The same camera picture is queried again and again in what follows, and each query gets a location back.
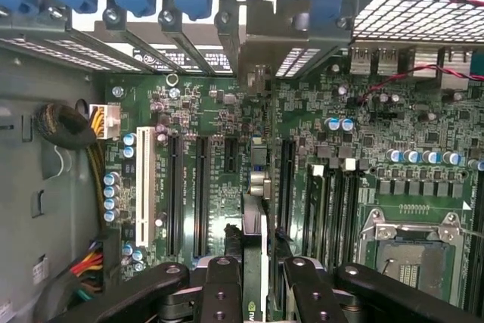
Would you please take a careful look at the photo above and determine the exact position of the CPU socket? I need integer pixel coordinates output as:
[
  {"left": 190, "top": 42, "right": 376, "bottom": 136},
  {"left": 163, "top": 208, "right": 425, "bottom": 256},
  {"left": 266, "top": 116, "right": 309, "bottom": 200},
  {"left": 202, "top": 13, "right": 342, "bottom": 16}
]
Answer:
[{"left": 357, "top": 207, "right": 468, "bottom": 301}]

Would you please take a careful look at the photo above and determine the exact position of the white PCI expansion slot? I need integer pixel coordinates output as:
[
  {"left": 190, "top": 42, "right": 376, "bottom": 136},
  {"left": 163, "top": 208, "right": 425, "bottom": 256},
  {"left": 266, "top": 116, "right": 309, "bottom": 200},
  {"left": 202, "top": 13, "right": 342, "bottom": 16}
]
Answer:
[{"left": 135, "top": 126, "right": 157, "bottom": 247}]

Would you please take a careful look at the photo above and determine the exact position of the short black expansion slot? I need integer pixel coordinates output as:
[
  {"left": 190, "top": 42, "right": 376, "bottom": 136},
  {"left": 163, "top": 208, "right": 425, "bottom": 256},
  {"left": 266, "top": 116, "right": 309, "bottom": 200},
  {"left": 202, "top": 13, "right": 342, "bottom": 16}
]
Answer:
[{"left": 223, "top": 136, "right": 239, "bottom": 173}]

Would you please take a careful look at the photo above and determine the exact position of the green Dell motherboard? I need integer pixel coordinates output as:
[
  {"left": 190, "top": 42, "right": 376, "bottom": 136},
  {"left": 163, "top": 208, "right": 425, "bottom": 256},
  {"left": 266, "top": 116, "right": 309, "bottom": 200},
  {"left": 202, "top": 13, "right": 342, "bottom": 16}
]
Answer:
[{"left": 98, "top": 46, "right": 484, "bottom": 323}]

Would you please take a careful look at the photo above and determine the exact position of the white power connector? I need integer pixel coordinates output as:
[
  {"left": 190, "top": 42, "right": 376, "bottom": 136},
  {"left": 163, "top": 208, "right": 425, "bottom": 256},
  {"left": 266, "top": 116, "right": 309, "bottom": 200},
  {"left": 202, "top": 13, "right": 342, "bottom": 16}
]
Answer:
[{"left": 89, "top": 102, "right": 121, "bottom": 141}]

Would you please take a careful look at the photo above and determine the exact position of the silver USB port block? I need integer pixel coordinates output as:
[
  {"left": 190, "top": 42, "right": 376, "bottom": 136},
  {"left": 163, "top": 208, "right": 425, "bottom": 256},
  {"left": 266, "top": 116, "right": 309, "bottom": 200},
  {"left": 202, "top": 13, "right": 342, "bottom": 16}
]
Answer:
[
  {"left": 377, "top": 46, "right": 399, "bottom": 76},
  {"left": 349, "top": 45, "right": 372, "bottom": 76},
  {"left": 412, "top": 46, "right": 445, "bottom": 79}
]

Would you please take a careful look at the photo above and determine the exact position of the open black PC case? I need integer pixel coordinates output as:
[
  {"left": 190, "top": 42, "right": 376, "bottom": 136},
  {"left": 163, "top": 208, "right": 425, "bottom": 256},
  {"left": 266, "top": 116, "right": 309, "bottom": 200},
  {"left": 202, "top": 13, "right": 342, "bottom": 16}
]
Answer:
[{"left": 0, "top": 0, "right": 484, "bottom": 323}]

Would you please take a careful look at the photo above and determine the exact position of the coloured power wire bundle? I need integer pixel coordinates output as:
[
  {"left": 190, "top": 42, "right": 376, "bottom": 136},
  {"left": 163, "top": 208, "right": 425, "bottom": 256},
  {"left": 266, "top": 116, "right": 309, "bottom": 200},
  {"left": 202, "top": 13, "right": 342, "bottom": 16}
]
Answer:
[{"left": 70, "top": 239, "right": 105, "bottom": 301}]

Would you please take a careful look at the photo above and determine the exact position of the black yellow braided power cable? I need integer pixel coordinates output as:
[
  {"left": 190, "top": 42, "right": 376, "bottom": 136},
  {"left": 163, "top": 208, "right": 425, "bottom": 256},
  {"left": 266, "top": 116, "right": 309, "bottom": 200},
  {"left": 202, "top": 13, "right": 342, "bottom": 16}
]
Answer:
[{"left": 36, "top": 102, "right": 107, "bottom": 225}]

